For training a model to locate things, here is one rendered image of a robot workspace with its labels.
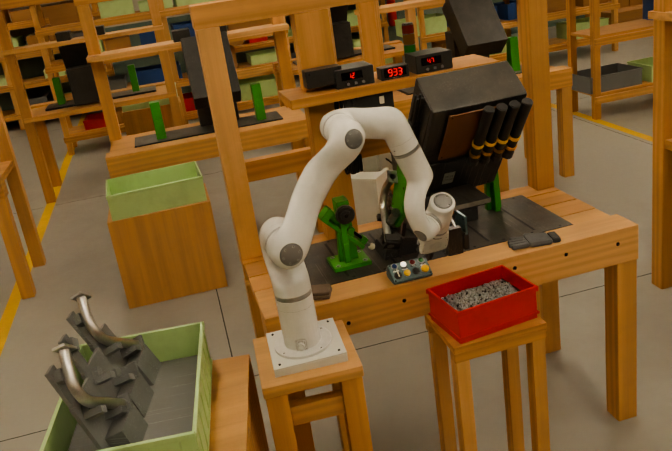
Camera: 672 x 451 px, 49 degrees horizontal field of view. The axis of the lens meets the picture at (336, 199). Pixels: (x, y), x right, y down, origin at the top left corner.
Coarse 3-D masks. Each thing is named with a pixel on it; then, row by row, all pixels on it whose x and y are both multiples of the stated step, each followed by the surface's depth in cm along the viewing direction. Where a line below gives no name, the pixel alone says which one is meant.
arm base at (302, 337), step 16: (288, 304) 229; (304, 304) 230; (288, 320) 231; (304, 320) 231; (288, 336) 234; (304, 336) 233; (320, 336) 240; (288, 352) 235; (304, 352) 233; (320, 352) 233
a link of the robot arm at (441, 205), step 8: (440, 192) 239; (432, 200) 236; (440, 200) 236; (448, 200) 236; (432, 208) 235; (440, 208) 234; (448, 208) 235; (432, 216) 237; (440, 216) 236; (448, 216) 237; (440, 224) 237; (448, 224) 242; (440, 232) 243
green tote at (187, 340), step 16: (128, 336) 245; (144, 336) 245; (160, 336) 246; (176, 336) 247; (192, 336) 248; (80, 352) 240; (160, 352) 248; (176, 352) 249; (192, 352) 250; (208, 352) 246; (208, 368) 238; (80, 384) 234; (208, 384) 231; (208, 400) 227; (64, 416) 213; (208, 416) 221; (48, 432) 199; (64, 432) 211; (192, 432) 191; (208, 432) 214; (48, 448) 196; (64, 448) 208; (112, 448) 189; (128, 448) 189; (144, 448) 189; (160, 448) 191; (176, 448) 191; (192, 448) 192; (208, 448) 207
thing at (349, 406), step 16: (336, 384) 258; (352, 384) 231; (272, 400) 227; (288, 400) 228; (304, 400) 233; (320, 400) 232; (336, 400) 233; (352, 400) 233; (272, 416) 229; (288, 416) 230; (304, 416) 233; (320, 416) 234; (352, 416) 235; (272, 432) 231; (288, 432) 232; (352, 432) 236; (368, 432) 238; (288, 448) 233; (352, 448) 238; (368, 448) 240
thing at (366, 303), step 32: (576, 224) 295; (608, 224) 291; (448, 256) 283; (480, 256) 279; (512, 256) 276; (544, 256) 279; (576, 256) 283; (608, 256) 287; (352, 288) 269; (384, 288) 265; (416, 288) 268; (352, 320) 265; (384, 320) 269
